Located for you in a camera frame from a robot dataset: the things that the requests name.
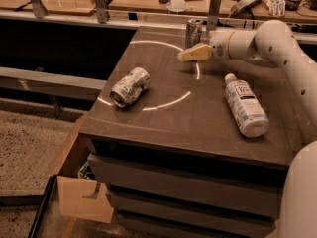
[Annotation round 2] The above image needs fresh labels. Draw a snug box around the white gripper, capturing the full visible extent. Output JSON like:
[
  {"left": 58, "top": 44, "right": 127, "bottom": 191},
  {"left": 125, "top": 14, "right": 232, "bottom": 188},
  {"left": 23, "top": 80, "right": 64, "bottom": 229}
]
[{"left": 177, "top": 30, "right": 234, "bottom": 61}]

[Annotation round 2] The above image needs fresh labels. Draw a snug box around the silver redbull can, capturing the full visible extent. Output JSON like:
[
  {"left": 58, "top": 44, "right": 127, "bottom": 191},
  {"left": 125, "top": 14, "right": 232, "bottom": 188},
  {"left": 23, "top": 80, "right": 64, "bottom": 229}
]
[{"left": 185, "top": 19, "right": 203, "bottom": 48}]

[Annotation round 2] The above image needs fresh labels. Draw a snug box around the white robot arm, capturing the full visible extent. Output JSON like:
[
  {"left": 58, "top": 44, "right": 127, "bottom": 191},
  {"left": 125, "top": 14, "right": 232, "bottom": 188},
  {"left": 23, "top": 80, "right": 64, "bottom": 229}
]
[{"left": 177, "top": 20, "right": 317, "bottom": 238}]

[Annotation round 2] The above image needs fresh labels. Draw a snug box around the crushed green silver can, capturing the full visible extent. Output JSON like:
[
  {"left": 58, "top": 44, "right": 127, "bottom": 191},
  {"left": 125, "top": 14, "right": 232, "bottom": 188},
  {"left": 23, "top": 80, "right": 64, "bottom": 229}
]
[{"left": 110, "top": 67, "right": 151, "bottom": 108}]

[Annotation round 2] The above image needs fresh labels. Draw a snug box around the white bowl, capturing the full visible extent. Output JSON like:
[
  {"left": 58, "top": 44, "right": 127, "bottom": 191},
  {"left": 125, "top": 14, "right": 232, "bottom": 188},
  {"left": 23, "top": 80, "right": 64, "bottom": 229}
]
[{"left": 166, "top": 0, "right": 187, "bottom": 13}]

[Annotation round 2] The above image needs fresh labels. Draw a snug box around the grey power strip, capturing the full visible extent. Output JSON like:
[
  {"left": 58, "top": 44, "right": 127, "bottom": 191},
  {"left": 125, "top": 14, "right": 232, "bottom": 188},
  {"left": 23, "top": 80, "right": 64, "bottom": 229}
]
[{"left": 231, "top": 0, "right": 262, "bottom": 15}]

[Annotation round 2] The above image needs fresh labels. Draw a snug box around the white plastic bottle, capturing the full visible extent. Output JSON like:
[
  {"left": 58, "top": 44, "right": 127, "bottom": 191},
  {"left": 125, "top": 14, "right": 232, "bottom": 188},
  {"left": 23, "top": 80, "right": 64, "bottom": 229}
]
[{"left": 225, "top": 73, "right": 269, "bottom": 138}]

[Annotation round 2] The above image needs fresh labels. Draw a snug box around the colourful small package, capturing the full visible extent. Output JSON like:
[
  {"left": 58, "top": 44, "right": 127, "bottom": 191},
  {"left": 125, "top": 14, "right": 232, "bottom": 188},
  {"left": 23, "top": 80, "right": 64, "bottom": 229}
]
[{"left": 266, "top": 0, "right": 285, "bottom": 17}]

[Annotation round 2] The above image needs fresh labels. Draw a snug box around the grey drawer cabinet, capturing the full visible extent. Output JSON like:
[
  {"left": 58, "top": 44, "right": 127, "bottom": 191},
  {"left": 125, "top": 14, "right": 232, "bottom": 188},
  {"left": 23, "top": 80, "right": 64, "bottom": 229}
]
[{"left": 80, "top": 28, "right": 316, "bottom": 238}]

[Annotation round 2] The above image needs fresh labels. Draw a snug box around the black mesh cup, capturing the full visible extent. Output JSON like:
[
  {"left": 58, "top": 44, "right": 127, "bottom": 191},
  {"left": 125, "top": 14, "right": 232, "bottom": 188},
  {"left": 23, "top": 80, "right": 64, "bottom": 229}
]
[{"left": 285, "top": 0, "right": 302, "bottom": 11}]

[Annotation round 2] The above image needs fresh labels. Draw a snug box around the cardboard box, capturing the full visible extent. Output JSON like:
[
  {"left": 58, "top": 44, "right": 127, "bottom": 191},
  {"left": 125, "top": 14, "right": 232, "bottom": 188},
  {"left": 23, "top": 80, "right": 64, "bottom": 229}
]
[{"left": 48, "top": 115, "right": 114, "bottom": 223}]

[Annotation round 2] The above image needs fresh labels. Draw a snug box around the metal bracket post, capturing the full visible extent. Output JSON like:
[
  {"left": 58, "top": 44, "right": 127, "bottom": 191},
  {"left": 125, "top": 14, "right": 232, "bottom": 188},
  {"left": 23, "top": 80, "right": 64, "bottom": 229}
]
[
  {"left": 30, "top": 0, "right": 48, "bottom": 18},
  {"left": 206, "top": 0, "right": 221, "bottom": 31},
  {"left": 94, "top": 0, "right": 109, "bottom": 24}
]

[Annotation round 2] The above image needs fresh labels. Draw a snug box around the metal bracket post middle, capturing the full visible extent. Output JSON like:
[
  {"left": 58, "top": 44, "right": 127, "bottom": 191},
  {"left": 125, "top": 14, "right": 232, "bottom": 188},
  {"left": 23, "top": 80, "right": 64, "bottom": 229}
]
[{"left": 94, "top": 0, "right": 109, "bottom": 24}]

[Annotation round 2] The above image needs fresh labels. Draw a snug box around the metal bracket post left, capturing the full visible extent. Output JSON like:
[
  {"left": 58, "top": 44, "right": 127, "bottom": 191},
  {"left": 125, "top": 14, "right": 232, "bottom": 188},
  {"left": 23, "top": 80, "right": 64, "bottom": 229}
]
[{"left": 30, "top": 0, "right": 48, "bottom": 18}]

